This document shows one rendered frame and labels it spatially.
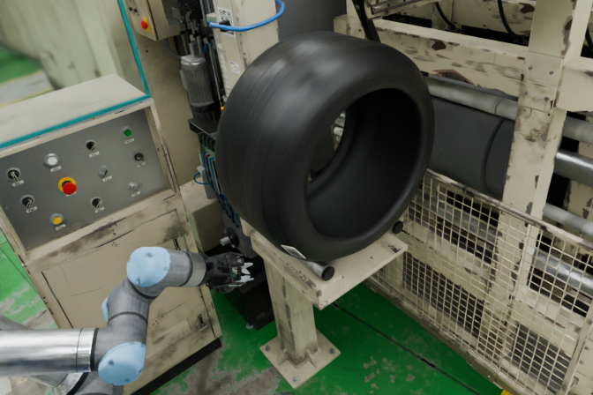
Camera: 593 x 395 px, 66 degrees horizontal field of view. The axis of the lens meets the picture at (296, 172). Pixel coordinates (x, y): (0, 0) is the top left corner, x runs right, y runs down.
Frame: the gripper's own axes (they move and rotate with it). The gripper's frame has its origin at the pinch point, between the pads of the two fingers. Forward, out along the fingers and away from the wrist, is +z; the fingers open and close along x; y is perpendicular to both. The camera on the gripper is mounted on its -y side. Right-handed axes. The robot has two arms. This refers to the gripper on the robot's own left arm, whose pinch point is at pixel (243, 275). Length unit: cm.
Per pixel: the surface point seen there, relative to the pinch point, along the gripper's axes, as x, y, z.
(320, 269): 0.1, 13.4, 16.9
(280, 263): 5.3, -3.3, 22.6
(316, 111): 27.8, 35.4, -16.4
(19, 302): 20, -195, 49
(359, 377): -36, -20, 100
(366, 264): 1.7, 18.3, 37.7
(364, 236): 6.9, 26.1, 20.4
